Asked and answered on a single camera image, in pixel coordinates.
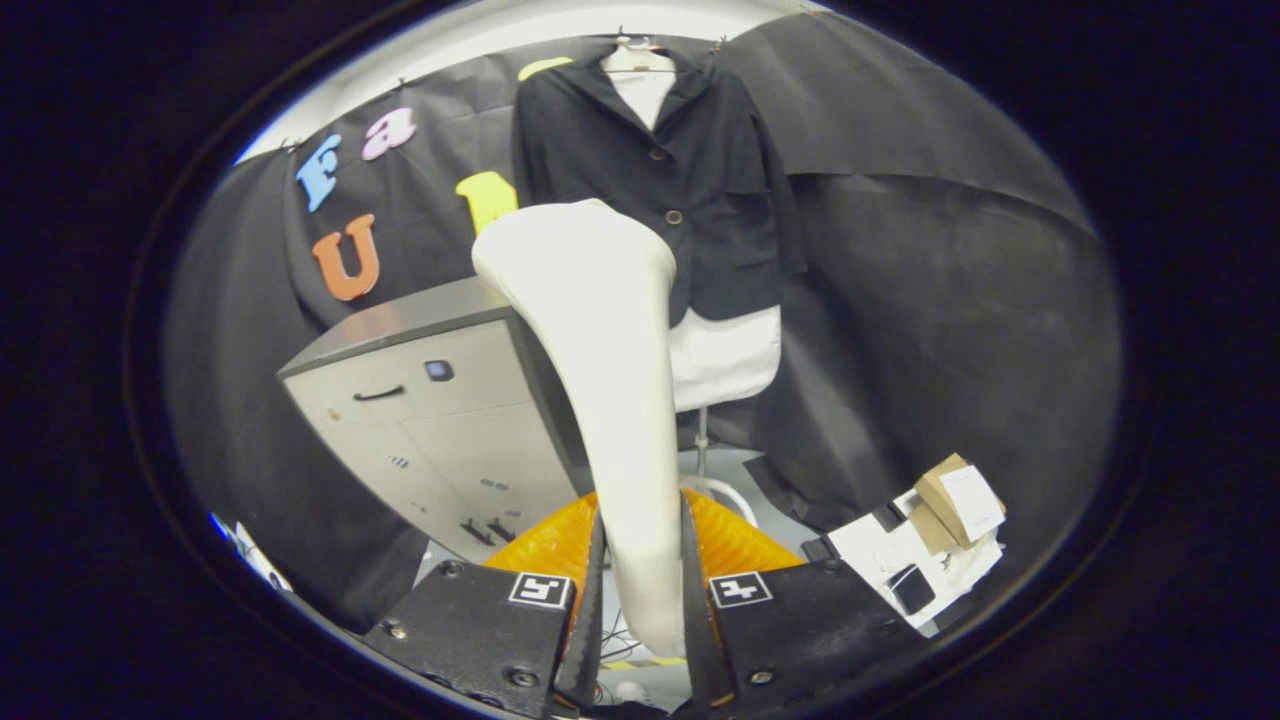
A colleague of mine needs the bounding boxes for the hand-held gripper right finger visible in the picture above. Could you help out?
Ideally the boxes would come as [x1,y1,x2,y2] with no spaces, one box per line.
[680,490,926,719]

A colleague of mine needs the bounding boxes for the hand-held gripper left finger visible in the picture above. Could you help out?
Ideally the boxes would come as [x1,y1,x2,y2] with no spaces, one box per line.
[360,490,609,720]

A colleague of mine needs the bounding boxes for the black jacket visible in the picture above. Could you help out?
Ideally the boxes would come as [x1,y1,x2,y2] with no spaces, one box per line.
[512,45,809,329]

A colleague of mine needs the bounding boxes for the white flat panel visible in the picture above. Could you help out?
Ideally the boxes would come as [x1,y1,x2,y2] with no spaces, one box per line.
[828,488,1004,629]

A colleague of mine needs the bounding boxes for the metal mannequin stand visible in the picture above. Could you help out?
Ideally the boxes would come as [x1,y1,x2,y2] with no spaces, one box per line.
[685,405,761,526]

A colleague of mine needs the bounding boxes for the small black device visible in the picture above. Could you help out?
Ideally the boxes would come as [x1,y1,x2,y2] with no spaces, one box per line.
[888,563,938,616]

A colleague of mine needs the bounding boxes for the grey cabinet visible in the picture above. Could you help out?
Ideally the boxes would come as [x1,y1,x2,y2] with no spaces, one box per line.
[276,275,596,566]

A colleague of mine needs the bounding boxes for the white mannequin torso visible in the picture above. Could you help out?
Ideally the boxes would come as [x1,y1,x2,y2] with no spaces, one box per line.
[600,35,783,413]

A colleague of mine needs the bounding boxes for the cardboard box with white label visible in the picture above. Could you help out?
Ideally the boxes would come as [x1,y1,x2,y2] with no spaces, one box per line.
[908,452,1008,557]

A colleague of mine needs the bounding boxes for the white and blue object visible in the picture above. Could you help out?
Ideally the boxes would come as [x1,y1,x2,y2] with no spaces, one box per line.
[208,512,293,593]

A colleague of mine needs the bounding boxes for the black backdrop cloth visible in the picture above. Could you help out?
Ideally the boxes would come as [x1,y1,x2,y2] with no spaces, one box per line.
[165,10,1121,636]

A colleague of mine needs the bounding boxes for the black floor cables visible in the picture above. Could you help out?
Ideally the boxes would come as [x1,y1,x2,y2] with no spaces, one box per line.
[600,608,643,669]

